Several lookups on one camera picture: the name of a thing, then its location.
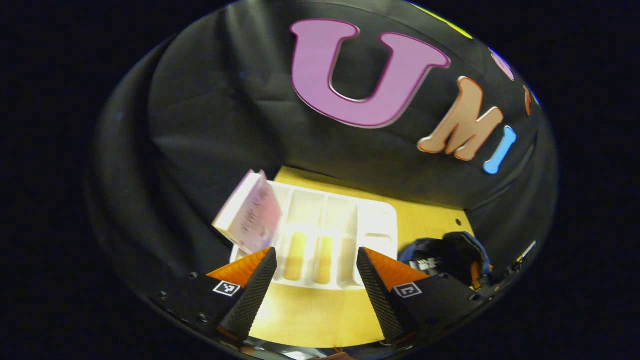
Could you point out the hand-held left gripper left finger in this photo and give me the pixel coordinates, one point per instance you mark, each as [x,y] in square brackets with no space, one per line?
[255,295]

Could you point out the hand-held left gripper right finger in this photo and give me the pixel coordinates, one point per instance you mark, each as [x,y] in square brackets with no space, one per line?
[380,300]

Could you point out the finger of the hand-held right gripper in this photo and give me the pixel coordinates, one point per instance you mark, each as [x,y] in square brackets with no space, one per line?
[476,275]

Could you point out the blue schoolbag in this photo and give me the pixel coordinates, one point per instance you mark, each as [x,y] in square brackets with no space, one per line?
[460,250]

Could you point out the pink cover book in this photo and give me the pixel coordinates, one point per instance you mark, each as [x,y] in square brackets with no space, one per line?
[252,215]

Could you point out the white bookshelf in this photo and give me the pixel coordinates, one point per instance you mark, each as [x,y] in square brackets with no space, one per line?
[340,225]

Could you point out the black backdrop cloth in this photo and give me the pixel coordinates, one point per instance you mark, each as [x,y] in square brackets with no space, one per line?
[225,100]

